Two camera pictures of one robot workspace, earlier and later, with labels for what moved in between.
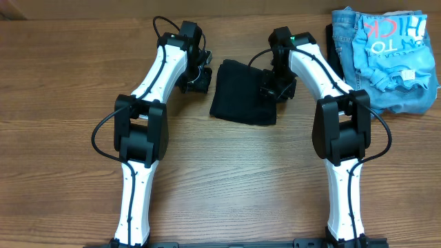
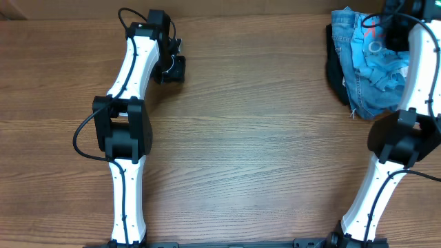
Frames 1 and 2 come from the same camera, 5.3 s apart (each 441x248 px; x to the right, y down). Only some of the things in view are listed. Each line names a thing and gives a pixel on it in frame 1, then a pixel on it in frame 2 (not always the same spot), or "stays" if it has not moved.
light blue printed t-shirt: [393, 49] stays
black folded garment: [332, 54] stays
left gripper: [201, 85] to [178, 74]
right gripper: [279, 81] to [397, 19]
